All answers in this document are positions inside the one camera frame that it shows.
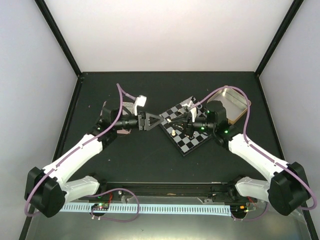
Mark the circuit board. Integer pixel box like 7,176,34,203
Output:
91,203,110,211
230,205,257,213

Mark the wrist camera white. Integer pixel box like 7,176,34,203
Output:
133,95,147,116
187,105,198,123

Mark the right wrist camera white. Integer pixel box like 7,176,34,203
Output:
187,105,198,123

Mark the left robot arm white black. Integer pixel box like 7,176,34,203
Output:
24,106,164,218

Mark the right circuit board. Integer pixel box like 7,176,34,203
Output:
230,205,257,213

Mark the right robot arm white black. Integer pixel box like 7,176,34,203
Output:
168,100,312,216

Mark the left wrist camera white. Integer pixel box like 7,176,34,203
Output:
133,95,147,116

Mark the checkered chess board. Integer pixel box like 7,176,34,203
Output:
159,96,212,156

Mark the silver tin tray pink rim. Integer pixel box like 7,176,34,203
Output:
99,100,135,137

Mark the gold tin box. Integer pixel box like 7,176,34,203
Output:
207,88,252,125

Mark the white chess pieces pile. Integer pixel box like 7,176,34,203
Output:
177,98,194,114

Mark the left circuit board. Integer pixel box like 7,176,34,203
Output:
91,203,110,211

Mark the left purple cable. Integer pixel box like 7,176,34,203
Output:
23,83,140,223

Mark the light blue slotted cable duct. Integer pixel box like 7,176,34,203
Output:
60,202,231,217

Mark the black mounting rail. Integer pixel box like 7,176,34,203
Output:
69,181,271,203

